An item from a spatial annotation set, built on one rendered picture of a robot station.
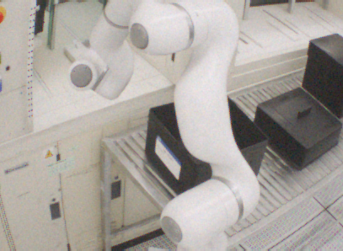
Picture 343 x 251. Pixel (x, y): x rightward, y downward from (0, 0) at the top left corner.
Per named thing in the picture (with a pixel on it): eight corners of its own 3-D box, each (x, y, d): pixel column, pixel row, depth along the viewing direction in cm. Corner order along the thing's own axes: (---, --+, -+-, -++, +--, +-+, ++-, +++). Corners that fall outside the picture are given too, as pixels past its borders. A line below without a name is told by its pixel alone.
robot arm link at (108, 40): (173, 24, 119) (125, 86, 144) (116, -8, 116) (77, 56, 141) (157, 49, 114) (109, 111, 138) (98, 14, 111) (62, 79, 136)
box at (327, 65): (340, 120, 207) (352, 74, 191) (298, 85, 223) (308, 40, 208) (365, 104, 222) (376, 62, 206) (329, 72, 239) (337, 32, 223)
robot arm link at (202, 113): (182, 231, 115) (234, 201, 124) (218, 245, 106) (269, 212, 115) (144, 5, 99) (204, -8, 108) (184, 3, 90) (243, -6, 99)
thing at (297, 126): (299, 172, 178) (308, 144, 170) (249, 126, 195) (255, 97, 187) (339, 143, 194) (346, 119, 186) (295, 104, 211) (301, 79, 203)
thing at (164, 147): (142, 151, 178) (147, 108, 168) (214, 130, 191) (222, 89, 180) (187, 207, 161) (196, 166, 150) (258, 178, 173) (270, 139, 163)
